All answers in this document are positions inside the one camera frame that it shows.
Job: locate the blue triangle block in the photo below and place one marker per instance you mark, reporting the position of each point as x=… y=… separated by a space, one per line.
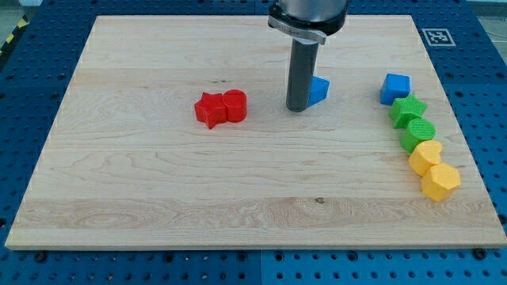
x=319 y=90

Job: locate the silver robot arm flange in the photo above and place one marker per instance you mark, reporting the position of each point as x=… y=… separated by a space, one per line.
x=308 y=21

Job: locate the blue cube block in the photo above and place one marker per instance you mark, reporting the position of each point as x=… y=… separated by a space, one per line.
x=394 y=86

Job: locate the red cylinder block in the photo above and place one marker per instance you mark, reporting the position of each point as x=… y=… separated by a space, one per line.
x=235 y=102

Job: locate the red star block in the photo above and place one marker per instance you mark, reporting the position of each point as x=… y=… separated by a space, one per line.
x=210 y=109

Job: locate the light wooden board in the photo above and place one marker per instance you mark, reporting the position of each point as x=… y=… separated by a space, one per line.
x=127 y=166

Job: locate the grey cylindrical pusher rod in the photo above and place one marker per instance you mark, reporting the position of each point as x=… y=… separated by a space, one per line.
x=301 y=70

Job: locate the green star block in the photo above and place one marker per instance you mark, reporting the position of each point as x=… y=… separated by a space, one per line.
x=405 y=109

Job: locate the green cylinder block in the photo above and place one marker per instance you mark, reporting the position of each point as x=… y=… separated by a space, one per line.
x=417 y=131

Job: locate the yellow heart block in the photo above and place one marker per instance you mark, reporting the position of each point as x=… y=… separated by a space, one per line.
x=425 y=155

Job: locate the yellow hexagon block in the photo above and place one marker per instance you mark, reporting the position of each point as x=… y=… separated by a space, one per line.
x=440 y=182

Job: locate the white fiducial marker tag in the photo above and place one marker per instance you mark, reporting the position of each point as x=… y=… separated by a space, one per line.
x=438 y=37

